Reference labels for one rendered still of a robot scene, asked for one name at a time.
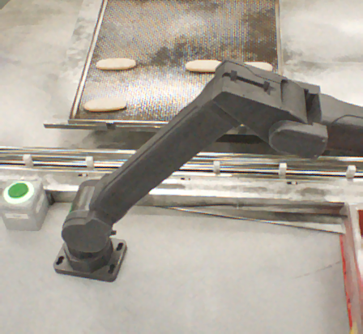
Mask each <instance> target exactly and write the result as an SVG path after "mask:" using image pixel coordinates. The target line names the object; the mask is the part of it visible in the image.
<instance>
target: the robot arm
mask: <svg viewBox="0 0 363 334"><path fill-rule="evenodd" d="M215 71H216V73H215V75H214V76H213V78H212V79H211V80H210V81H209V82H208V83H207V84H206V86H205V87H204V88H203V89H202V91H201V92H200V93H199V94H198V95H197V96H196V97H195V98H194V99H193V100H192V101H191V102H190V103H189V104H188V105H187V106H186V107H185V108H184V109H183V110H182V111H181V112H180V113H179V114H178V115H175V117H174V118H173V119H172V120H171V121H170V122H169V123H167V124H166V125H165V126H164V127H163V128H162V129H161V130H159V131H158V132H157V133H156V134H155V135H154V136H153V137H151V138H150V140H148V141H147V142H146V143H145V144H144V145H143V146H142V147H141V148H140V149H139V150H138V151H137V152H136V153H134V154H133V155H132V156H131V157H130V158H129V159H127V160H126V161H125V163H124V164H123V165H120V166H119V167H118V168H117V169H116V170H115V171H113V172H112V174H111V173H106V174H105V175H104V176H102V177H101V178H96V179H86V180H84V181H83V182H81V183H80V184H79V187H78V190H77V192H76V193H75V197H74V199H73V202H72V205H71V206H70V210H69V214H68V215H67V216H66V219H65V220H64V223H63V226H62V232H61V235H62V239H63V241H64V243H63V245H62V248H61V250H60V251H59V252H58V255H57V257H56V259H55V261H54V263H53V268H54V271H55V272H56V273H58V274H62V275H68V276H76V277H79V278H89V279H93V280H102V281H106V282H113V281H115V280H116V278H117V275H118V273H119V270H120V267H121V265H122V260H123V258H124V255H125V253H126V249H127V246H126V241H125V240H123V239H118V238H110V237H109V236H112V235H116V233H117V231H116V230H112V228H113V224H116V223H117V222H119V221H120V220H121V219H122V218H123V217H124V216H125V214H127V212H128V211H129V210H130V209H131V208H132V207H133V206H134V205H135V204H137V202H138V201H140V200H141V199H142V198H143V197H145V196H146V195H147V194H149V193H150V191H153V190H154V189H155V188H157V187H158V186H159V185H160V184H161V183H162V182H163V181H164V180H165V179H167V178H169V177H171V176H172V175H173V174H174V173H175V172H176V171H177V170H179V169H180V168H181V167H182V166H183V165H186V164H187V162H189V161H190V160H191V159H193V158H194V157H195V156H197V155H198V154H199V153H200V152H201V151H202V150H204V149H205V148H206V147H208V146H209V145H210V144H212V142H213V141H215V140H217V139H218V138H220V137H221V136H222V135H224V134H225V133H227V132H228V131H230V130H232V129H236V128H237V127H239V126H240V125H241V124H242V125H243V126H244V127H247V128H248V129H250V130H251V131H252V132H253V133H254V134H256V135H257V136H258V137H259V138H260V139H262V140H265V142H266V143H268V144H269V145H271V147H272V148H273V149H274V150H276V151H277V152H281V153H288V154H293V155H295V156H302V157H305V158H310V159H312V160H316V159H318V158H319V157H320V156H321V155H322V153H323V152H324V151H325V150H331V151H337V152H350V153H354V154H357V155H362V156H363V107H362V106H359V105H354V104H350V103H348V102H346V101H342V100H339V99H336V98H335V97H333V96H330V95H327V94H324V93H321V88H320V85H317V84H314V83H305V82H301V81H297V80H295V79H288V78H287V77H285V76H282V75H279V74H276V73H274V72H269V71H265V70H263V69H260V68H257V67H255V66H251V65H249V64H246V63H244V62H240V61H238V60H232V59H230V58H226V59H225V60H224V61H222V62H221V63H219V64H218V65H217V66H216V68H215Z"/></svg>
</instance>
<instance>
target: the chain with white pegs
mask: <svg viewBox="0 0 363 334"><path fill-rule="evenodd" d="M23 162H24V164H18V163H14V164H12V163H0V165H25V166H67V167H88V168H110V169H117V168H118V167H119V166H113V167H112V166H94V162H93V159H92V156H87V157H86V160H85V162H86V166H82V165H81V166H78V165H40V164H33V162H32V158H31V156H30V154H24V155H23ZM286 168H287V166H286V164H280V167H279V171H280V172H279V173H271V172H262V173H261V172H250V171H239V172H238V171H228V170H227V171H225V170H220V162H219V161H214V163H213V170H207V169H205V170H202V169H179V170H177V171H192V172H213V173H254V174H275V175H296V176H317V177H339V178H363V176H356V175H354V174H355V171H356V168H355V166H349V167H348V169H347V172H346V175H333V174H323V175H321V174H312V173H311V174H309V173H286Z"/></svg>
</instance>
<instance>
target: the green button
mask: <svg viewBox="0 0 363 334"><path fill-rule="evenodd" d="M28 192H29V188H28V184H26V183H25V182H17V183H14V184H13V185H11V186H10V187H9V188H8V190H7V194H8V195H9V197H10V198H12V199H20V198H22V197H24V196H25V195H27V194H28Z"/></svg>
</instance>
